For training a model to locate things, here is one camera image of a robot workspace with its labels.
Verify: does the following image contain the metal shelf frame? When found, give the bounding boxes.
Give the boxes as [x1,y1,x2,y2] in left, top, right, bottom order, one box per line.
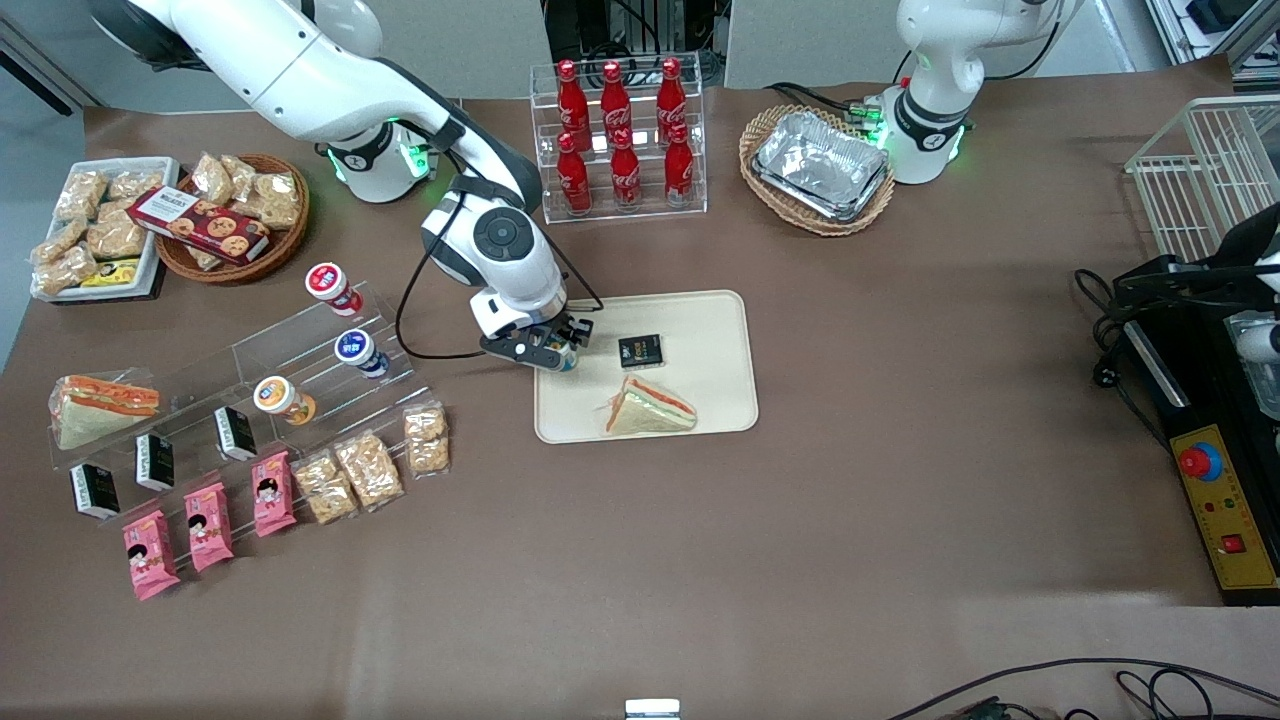
[1145,0,1280,93]

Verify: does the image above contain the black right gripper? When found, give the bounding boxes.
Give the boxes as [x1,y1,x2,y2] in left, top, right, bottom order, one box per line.
[480,314,596,373]

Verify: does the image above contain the wrapped triangle sandwich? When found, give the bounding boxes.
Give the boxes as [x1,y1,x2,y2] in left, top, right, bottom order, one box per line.
[48,374,162,452]
[603,375,698,437]

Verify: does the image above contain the oval wicker basket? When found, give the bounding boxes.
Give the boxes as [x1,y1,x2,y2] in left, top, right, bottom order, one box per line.
[739,105,896,237]

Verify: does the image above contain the black equipment with cables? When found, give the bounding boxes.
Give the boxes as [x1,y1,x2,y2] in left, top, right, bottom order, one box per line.
[545,0,728,88]

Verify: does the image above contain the red cookie box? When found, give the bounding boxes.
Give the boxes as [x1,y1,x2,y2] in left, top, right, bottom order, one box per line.
[127,187,271,266]

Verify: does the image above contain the yellow snack packet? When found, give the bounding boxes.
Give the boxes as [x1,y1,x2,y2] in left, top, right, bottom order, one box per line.
[80,258,141,292]

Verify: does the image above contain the long black cable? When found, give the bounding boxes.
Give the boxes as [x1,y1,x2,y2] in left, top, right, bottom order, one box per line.
[885,657,1280,720]

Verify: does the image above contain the looped black cable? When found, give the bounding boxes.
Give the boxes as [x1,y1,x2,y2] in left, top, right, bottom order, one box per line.
[1115,668,1280,720]

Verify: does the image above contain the pink snack packet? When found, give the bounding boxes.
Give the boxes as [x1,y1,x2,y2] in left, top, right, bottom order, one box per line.
[184,482,235,573]
[122,510,182,601]
[251,451,298,538]

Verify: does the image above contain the black cable with plug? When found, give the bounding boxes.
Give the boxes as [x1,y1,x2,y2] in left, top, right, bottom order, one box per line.
[1075,268,1173,453]

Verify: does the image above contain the red cola bottle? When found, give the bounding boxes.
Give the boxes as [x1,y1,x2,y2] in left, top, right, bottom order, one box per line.
[556,60,591,151]
[600,60,633,147]
[664,122,695,208]
[656,57,689,141]
[610,128,642,211]
[556,132,593,215]

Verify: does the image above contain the white wire basket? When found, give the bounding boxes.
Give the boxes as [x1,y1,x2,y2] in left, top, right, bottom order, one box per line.
[1125,95,1280,266]

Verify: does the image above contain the beige plastic tray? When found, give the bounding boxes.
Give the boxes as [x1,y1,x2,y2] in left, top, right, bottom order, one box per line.
[534,290,759,444]

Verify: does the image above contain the orange cap gum bottle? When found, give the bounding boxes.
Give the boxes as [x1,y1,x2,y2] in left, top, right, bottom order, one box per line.
[252,376,318,427]

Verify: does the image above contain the white rectangular tray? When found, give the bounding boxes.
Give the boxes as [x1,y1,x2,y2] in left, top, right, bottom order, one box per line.
[30,157,181,303]

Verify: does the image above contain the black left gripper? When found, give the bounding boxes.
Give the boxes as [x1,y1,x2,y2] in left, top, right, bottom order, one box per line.
[1115,203,1280,307]

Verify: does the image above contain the aluminium foil tray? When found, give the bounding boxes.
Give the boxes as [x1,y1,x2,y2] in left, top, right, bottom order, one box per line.
[752,110,891,223]

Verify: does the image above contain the blue cap gum bottle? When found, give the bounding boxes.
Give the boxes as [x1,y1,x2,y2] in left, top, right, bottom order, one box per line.
[334,328,391,379]

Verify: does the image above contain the clear acrylic stepped display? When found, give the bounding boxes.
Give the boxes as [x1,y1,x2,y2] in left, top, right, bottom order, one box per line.
[48,280,433,531]

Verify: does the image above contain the red cap gum bottle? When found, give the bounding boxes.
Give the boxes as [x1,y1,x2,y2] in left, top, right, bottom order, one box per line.
[305,262,364,317]

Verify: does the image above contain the clear acrylic bottle rack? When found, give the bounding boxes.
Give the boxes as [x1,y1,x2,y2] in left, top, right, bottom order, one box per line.
[530,52,708,225]

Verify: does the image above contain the black base cables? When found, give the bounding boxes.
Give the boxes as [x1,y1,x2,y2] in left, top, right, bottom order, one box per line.
[765,50,916,126]

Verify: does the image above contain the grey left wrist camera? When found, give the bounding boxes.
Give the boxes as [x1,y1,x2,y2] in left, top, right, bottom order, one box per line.
[1232,318,1280,366]

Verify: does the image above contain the round wicker basket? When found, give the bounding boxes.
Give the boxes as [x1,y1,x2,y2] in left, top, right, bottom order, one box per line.
[155,153,311,286]

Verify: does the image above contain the small black carton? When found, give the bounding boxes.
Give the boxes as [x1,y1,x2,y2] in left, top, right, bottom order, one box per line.
[70,463,121,521]
[214,406,258,462]
[135,432,176,491]

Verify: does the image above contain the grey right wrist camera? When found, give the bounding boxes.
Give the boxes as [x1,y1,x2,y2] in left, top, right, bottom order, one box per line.
[470,287,567,339]

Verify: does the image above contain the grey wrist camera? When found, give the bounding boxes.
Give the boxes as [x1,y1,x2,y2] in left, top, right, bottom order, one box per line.
[1232,318,1280,366]
[470,287,567,339]

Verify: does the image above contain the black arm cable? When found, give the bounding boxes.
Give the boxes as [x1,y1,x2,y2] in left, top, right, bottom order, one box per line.
[394,195,605,362]

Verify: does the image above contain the black yellow control box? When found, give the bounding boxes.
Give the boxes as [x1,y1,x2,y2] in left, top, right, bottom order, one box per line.
[1120,300,1280,607]

